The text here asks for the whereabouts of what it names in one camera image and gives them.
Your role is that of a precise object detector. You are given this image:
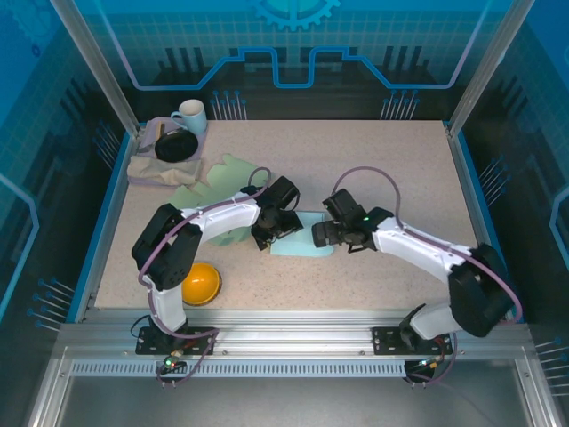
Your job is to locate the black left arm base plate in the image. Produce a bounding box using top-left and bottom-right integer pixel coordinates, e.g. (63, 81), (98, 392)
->
(135, 326), (221, 356)

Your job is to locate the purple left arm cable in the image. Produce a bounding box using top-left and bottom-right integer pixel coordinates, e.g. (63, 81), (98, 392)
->
(138, 166), (273, 389)

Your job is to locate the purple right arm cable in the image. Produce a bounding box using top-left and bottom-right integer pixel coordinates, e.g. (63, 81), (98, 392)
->
(333, 166), (524, 387)

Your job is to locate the slotted grey cable duct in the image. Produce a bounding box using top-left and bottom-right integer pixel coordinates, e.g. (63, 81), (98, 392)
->
(70, 360), (421, 379)

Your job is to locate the aluminium frame rail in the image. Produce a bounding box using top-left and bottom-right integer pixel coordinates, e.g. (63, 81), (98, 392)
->
(57, 309), (534, 362)

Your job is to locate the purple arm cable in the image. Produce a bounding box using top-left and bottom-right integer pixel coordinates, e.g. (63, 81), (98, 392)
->
(333, 166), (524, 387)
(138, 166), (273, 389)

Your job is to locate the lavender tray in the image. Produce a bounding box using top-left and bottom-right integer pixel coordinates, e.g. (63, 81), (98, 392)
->
(127, 117), (209, 189)

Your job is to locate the light green cloth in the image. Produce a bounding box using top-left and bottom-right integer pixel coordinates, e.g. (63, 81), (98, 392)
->
(171, 154), (272, 248)

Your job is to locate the beige folded cloth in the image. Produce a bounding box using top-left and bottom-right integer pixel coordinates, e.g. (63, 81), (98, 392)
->
(127, 155), (202, 187)

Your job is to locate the light blue cloth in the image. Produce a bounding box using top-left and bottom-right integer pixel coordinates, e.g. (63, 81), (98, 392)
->
(269, 211), (334, 259)

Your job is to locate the aluminium frame post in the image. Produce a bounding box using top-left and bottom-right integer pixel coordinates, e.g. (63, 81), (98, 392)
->
(48, 0), (142, 138)
(445, 0), (537, 138)

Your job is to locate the black plate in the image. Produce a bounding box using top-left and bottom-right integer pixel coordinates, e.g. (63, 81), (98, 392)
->
(154, 130), (199, 164)

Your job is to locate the light blue mug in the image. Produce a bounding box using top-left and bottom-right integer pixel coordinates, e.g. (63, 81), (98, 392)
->
(170, 99), (208, 134)

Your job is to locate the orange bowl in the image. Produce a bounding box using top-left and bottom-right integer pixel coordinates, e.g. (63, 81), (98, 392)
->
(180, 262), (222, 307)

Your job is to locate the aluminium side rail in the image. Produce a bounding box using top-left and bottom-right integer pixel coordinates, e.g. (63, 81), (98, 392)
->
(445, 128), (508, 268)
(79, 131), (140, 324)

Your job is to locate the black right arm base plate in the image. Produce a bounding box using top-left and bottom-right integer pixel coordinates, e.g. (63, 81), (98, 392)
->
(371, 326), (453, 356)

